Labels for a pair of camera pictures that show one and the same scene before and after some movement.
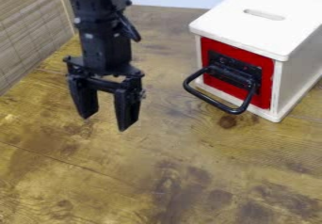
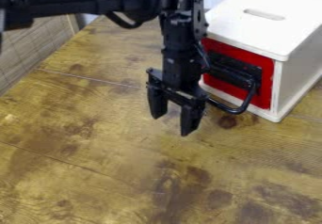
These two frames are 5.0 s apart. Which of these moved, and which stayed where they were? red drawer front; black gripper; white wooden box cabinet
Moved: black gripper
Stayed: red drawer front; white wooden box cabinet
